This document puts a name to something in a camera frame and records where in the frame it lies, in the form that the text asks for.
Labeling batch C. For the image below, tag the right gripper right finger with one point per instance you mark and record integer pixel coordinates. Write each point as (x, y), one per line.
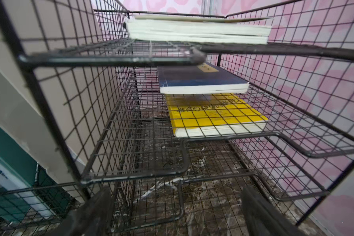
(262, 219)

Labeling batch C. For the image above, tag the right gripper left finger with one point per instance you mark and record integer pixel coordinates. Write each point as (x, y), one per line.
(89, 219)

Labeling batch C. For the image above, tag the yellow striped book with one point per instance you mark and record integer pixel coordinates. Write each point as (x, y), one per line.
(208, 115)

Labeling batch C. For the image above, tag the dark blue book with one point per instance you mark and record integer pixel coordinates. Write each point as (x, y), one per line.
(202, 79)

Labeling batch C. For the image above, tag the black portrait book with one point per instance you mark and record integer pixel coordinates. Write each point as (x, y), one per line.
(197, 30)

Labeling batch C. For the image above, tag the black wire basket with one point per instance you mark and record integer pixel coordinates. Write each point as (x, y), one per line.
(303, 82)

